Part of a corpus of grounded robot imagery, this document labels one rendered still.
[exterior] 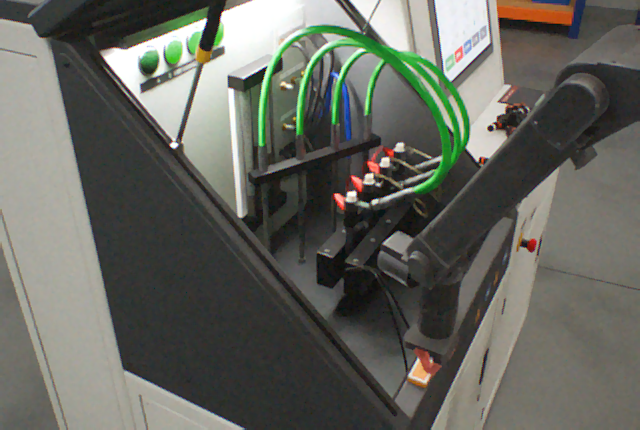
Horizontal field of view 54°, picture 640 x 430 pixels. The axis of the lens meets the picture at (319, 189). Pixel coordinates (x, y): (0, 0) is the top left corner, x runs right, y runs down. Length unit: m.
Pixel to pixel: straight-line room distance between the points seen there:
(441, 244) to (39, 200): 0.71
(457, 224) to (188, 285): 0.45
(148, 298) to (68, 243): 0.19
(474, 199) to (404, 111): 0.73
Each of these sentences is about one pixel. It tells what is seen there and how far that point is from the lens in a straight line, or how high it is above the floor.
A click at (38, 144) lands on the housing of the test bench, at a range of 1.12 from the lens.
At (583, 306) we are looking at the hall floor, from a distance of 2.83.
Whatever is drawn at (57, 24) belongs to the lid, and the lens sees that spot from 0.93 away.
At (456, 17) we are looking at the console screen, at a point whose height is 1.28.
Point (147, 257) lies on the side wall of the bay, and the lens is 1.05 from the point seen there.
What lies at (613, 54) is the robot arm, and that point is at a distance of 0.56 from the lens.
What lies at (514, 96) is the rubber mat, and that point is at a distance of 2.04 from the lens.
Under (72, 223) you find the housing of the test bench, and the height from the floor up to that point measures 1.12.
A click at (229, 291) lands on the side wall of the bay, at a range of 0.96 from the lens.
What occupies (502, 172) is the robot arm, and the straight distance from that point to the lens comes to 0.68.
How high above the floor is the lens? 1.72
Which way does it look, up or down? 31 degrees down
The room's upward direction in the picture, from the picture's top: straight up
